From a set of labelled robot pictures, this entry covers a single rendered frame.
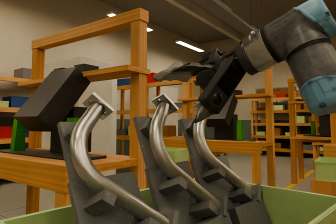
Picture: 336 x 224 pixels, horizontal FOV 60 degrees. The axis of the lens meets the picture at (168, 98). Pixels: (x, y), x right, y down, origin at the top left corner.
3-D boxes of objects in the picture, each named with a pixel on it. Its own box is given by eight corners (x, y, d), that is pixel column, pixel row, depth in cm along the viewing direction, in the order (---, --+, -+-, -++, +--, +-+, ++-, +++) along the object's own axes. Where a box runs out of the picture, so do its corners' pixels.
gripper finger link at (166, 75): (158, 67, 69) (197, 69, 67) (151, 81, 64) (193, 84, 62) (157, 56, 67) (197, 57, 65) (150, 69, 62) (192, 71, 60)
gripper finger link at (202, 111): (208, 113, 74) (220, 85, 68) (205, 129, 69) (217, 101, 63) (196, 109, 74) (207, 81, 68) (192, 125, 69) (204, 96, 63)
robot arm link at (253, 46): (281, 70, 54) (257, 36, 51) (259, 81, 56) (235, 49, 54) (279, 51, 60) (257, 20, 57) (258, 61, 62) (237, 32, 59)
